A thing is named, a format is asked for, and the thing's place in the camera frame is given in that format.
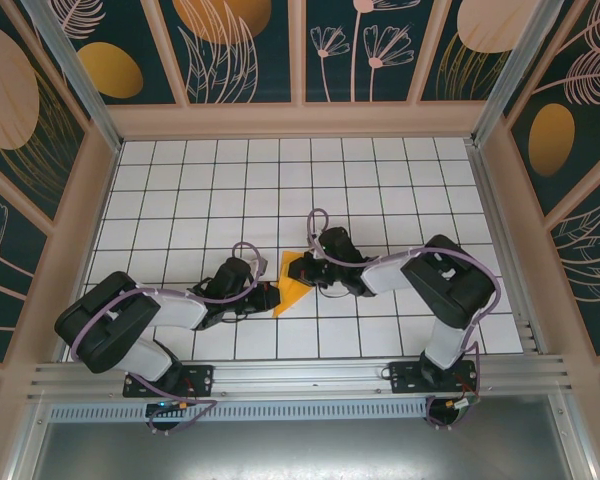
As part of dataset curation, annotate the aluminium side rail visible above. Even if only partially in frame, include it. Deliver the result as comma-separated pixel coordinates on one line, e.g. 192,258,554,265
467,142,549,356

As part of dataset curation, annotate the wall panel with pink leaves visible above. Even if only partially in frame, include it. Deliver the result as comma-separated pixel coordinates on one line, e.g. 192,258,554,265
549,179,600,356

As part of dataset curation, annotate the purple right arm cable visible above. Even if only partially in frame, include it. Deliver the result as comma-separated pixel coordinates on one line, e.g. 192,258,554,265
306,207,504,431

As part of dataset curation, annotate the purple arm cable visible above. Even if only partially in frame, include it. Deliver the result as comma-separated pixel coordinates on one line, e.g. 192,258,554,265
306,207,504,431
72,241,269,434

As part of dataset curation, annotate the long aluminium mounting rail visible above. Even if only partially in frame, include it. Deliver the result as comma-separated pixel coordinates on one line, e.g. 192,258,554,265
27,353,574,401

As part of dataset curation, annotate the wall panel with leaf drawing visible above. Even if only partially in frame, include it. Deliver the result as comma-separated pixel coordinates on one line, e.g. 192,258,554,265
157,0,297,106

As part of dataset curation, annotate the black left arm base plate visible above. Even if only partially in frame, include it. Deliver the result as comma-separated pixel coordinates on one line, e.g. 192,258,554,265
123,363,216,399

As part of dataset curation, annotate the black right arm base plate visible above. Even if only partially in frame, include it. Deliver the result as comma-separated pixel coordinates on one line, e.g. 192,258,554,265
387,360,481,396

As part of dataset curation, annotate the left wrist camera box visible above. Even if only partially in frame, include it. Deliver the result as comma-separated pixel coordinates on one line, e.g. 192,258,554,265
212,257,256,301

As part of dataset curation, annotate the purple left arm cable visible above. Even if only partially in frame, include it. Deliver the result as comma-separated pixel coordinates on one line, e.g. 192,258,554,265
72,241,269,434

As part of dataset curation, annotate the small circuit board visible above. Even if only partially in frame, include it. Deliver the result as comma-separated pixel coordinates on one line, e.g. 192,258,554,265
146,399,192,417
427,394,481,426

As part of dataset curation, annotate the wall panel with orange oval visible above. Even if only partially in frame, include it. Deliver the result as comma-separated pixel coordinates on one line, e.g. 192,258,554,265
54,0,177,106

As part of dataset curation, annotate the grey metal sheet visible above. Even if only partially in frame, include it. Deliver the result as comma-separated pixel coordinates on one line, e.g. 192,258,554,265
29,418,581,480

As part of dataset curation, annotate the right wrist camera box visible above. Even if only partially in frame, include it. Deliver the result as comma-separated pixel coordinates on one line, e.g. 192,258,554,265
319,226,364,266

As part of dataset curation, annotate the wall panel with two flowers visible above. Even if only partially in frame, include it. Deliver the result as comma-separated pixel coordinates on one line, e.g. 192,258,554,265
304,0,439,105

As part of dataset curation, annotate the yellow cloth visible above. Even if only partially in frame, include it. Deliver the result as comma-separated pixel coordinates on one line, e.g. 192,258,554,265
271,249,314,320

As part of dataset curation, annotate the aluminium corner post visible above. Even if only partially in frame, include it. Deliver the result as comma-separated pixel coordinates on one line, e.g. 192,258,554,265
469,0,564,146
19,0,124,154

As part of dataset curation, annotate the perforated metal cable tray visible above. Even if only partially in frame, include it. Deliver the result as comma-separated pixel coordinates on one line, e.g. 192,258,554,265
44,397,434,424

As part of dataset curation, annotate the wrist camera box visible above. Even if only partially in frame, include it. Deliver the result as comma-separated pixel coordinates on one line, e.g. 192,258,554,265
212,257,256,301
319,226,364,266

